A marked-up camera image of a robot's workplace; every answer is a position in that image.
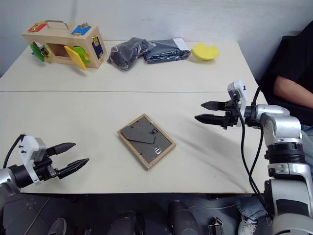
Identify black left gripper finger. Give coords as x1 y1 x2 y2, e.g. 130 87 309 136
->
57 158 90 181
46 141 77 156

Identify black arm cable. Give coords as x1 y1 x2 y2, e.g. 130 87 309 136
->
247 85 272 216
232 93 272 218
2 134 26 169

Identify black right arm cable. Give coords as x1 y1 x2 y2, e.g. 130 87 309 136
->
247 85 272 216
232 93 272 218

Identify person's blue jeans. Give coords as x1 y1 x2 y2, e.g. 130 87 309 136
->
235 123 313 222

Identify dark grey shoe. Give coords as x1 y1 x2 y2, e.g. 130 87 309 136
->
47 217 67 235

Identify wooden lock busy box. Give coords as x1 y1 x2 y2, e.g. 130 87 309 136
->
21 20 108 71

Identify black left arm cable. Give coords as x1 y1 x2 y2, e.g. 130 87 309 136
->
2 134 26 169

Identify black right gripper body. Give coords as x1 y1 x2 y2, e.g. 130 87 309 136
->
221 98 243 131

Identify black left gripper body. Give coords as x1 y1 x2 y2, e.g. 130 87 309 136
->
33 146 61 183

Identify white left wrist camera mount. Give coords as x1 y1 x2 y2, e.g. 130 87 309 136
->
19 134 47 186

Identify wooden picture frame face down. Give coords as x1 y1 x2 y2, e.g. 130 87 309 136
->
116 113 177 171

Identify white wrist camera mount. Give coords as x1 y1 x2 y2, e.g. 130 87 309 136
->
227 78 248 128
19 134 47 186

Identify yellow sponge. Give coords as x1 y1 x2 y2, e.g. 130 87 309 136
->
191 43 220 62

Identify person's white shoe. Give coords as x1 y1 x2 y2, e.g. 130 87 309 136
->
237 214 259 235

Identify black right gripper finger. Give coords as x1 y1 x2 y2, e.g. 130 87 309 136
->
194 114 225 126
201 100 227 112

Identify small black ribbed object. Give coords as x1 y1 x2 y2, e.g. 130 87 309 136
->
207 216 224 235

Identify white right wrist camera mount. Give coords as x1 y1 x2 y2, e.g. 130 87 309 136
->
227 78 248 128

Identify dark blue packaged cloth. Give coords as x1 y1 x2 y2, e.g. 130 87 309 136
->
143 37 192 65

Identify person's black shirt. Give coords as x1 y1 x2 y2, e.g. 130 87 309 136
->
271 21 313 126

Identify black item in plastic bag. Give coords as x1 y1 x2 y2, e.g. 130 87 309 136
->
107 37 151 72

